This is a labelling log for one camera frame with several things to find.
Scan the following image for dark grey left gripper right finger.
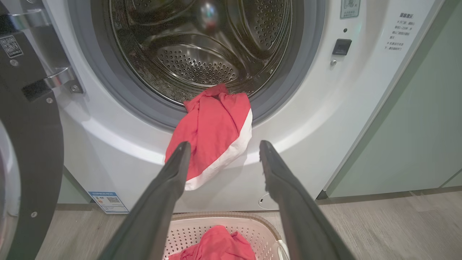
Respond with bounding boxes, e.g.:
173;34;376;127
259;140;356;260

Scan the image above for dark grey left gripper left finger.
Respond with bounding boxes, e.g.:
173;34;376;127
97;141;192;260

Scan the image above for red Bulls print garment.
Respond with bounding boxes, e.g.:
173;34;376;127
168;225;257;260

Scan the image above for red garment with white trim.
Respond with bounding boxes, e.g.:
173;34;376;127
165;83;253;191

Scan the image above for dark grey washing machine door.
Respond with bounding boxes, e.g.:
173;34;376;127
0;0;86;260

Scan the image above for white perforated laundry basket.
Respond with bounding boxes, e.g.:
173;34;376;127
161;212;291;260

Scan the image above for white washing machine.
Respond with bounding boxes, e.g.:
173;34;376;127
42;0;446;214

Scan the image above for grey rubber door seal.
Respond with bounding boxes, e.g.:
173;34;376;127
67;0;326;133

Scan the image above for steel washing machine drum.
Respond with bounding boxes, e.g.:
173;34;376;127
108;0;293;106

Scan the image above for black door lock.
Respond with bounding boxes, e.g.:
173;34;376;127
332;38;353;56

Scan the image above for blue energy label sticker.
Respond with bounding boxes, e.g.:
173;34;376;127
88;191;130;215

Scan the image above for pale green cabinet panel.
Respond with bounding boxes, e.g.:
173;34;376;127
57;165;91;205
323;0;462;199

